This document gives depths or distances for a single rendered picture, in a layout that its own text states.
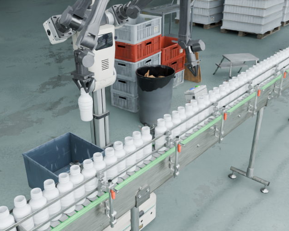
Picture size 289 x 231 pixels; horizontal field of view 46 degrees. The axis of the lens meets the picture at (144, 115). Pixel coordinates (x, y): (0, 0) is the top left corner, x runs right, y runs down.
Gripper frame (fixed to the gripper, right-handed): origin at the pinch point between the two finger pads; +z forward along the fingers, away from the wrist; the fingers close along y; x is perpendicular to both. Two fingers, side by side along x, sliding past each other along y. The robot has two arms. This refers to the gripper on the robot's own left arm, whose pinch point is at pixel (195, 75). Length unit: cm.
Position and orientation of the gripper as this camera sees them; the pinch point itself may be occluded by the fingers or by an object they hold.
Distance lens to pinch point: 222.7
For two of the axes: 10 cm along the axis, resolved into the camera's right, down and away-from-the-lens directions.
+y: 6.6, -3.5, 6.7
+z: 2.7, 9.4, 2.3
